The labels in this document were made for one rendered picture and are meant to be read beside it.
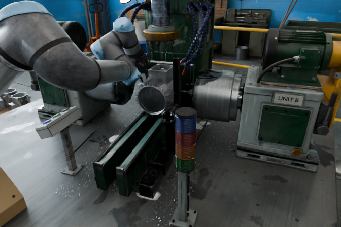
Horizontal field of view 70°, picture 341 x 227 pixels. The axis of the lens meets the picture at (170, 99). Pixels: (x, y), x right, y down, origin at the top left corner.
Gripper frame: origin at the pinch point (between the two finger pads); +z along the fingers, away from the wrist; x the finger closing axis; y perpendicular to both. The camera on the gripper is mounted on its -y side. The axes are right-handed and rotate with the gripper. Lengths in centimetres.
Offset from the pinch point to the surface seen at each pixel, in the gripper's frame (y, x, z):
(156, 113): -10.5, -7.7, 11.0
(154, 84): -2.5, -7.7, -3.0
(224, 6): 443, 35, 256
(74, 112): -30.4, 15.7, -14.0
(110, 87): -5.7, 16.6, -0.1
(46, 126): -42, 16, -22
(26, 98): 39, 206, 112
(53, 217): -68, 8, -5
